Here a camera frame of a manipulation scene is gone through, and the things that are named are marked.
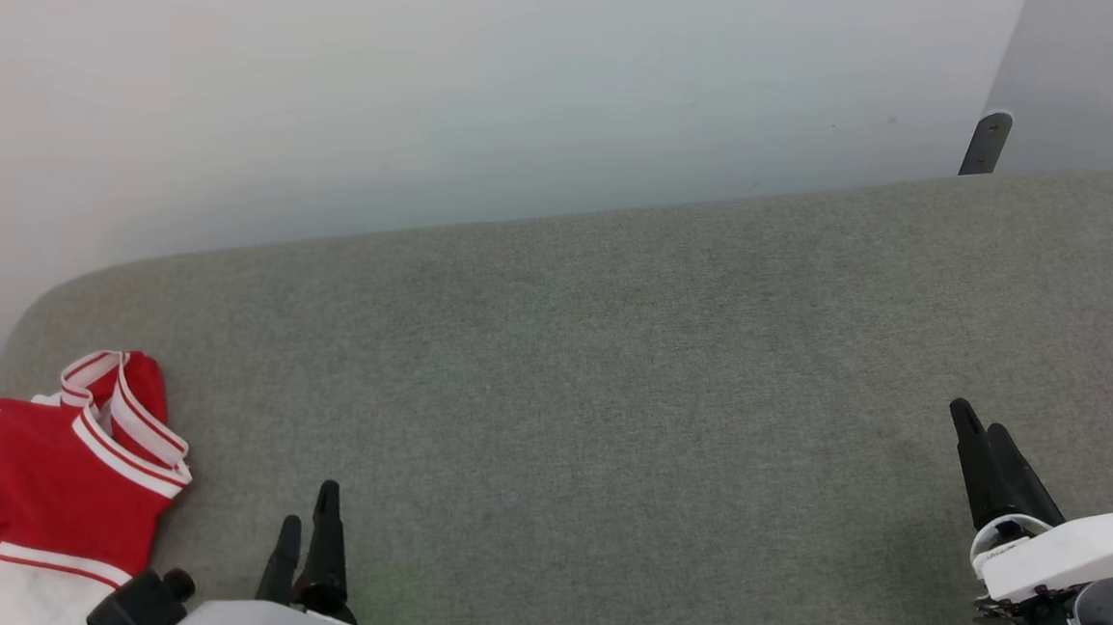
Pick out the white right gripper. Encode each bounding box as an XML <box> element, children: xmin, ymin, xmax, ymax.
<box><xmin>948</xmin><ymin>388</ymin><xmax>1113</xmax><ymax>625</ymax></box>

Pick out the red white basketball jersey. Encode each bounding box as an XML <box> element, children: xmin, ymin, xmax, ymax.
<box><xmin>0</xmin><ymin>346</ymin><xmax>202</xmax><ymax>625</ymax></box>

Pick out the grey fabric sofa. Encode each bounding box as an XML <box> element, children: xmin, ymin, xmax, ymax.
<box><xmin>0</xmin><ymin>168</ymin><xmax>1113</xmax><ymax>625</ymax></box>

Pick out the white panel with screws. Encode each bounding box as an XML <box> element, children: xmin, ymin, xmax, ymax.
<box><xmin>947</xmin><ymin>0</ymin><xmax>1113</xmax><ymax>198</ymax></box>

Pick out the dark metal bracket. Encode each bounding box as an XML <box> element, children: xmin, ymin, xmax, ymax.
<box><xmin>954</xmin><ymin>109</ymin><xmax>1018</xmax><ymax>177</ymax></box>

